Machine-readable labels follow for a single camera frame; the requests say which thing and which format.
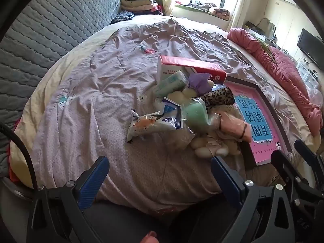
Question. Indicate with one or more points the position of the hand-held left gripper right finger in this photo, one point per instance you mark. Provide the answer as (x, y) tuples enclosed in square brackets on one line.
[(227, 179)]

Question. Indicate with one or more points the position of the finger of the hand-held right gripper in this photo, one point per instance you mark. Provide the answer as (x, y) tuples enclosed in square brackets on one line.
[(308, 153), (291, 169)]

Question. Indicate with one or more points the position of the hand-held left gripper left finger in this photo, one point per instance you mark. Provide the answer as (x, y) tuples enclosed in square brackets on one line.
[(93, 179)]

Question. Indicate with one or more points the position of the dark framed tray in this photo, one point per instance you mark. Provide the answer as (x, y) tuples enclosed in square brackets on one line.
[(246, 150)]

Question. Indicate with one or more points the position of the purple cloth toy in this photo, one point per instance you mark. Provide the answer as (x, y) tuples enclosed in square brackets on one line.
[(200, 82)]

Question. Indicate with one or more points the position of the person's left hand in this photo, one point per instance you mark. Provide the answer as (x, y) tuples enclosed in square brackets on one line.
[(150, 237)]

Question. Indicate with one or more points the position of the cream plush toy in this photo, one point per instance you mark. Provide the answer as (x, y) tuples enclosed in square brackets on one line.
[(212, 146), (177, 95)]

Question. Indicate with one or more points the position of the peach towel roll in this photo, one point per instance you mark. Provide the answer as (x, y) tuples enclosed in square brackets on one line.
[(232, 126)]

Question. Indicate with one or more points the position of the pink book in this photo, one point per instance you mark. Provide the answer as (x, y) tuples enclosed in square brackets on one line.
[(263, 121)]

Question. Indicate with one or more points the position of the clear plastic bag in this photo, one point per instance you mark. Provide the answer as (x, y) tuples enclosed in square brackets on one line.
[(316, 95)]

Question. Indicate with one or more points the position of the green sponge in plastic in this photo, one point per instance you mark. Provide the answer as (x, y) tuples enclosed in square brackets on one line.
[(196, 114)]

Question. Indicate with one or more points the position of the orange and white packet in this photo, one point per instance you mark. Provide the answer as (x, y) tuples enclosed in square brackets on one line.
[(144, 125)]

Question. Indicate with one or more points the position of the white drawer cabinet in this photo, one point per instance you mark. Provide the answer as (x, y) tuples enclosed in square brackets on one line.
[(307, 74)]

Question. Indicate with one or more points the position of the leopard print cloth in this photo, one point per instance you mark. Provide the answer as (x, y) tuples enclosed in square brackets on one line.
[(217, 96)]

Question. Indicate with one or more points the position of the purple patterned quilt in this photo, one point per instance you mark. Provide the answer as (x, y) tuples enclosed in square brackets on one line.
[(101, 93)]

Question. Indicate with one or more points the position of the blue and white packet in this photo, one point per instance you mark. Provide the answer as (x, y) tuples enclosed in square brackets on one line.
[(170, 114)]

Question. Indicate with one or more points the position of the pink comforter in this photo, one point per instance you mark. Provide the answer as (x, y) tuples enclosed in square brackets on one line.
[(278, 63)]

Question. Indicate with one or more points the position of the cream bed sheet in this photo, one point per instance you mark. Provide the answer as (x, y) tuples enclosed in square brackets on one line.
[(33, 106)]

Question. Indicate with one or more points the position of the black television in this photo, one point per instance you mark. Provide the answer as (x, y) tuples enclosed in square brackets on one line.
[(311, 46)]

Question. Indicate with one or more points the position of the green patterned tissue pack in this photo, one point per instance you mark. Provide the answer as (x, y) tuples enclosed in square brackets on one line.
[(170, 83)]

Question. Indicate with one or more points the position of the green cloth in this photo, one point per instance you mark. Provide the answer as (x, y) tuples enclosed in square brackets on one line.
[(263, 46)]

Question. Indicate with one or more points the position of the red and white tissue box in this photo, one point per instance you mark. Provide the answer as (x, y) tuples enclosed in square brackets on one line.
[(189, 65)]

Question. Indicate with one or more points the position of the grey quilted headboard cover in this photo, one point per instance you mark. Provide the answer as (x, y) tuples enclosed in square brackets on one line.
[(50, 30)]

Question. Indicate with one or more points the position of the dark speckled cloth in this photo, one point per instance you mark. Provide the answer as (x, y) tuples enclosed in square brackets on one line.
[(122, 16)]

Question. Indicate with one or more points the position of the blankets on window sill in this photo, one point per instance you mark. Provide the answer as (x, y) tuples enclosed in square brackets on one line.
[(202, 7)]

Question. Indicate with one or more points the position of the beige folded blanket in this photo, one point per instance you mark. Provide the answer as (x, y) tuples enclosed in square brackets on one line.
[(136, 4)]

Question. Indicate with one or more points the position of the pink and red folded clothes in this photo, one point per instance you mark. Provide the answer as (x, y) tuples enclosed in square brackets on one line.
[(155, 8)]

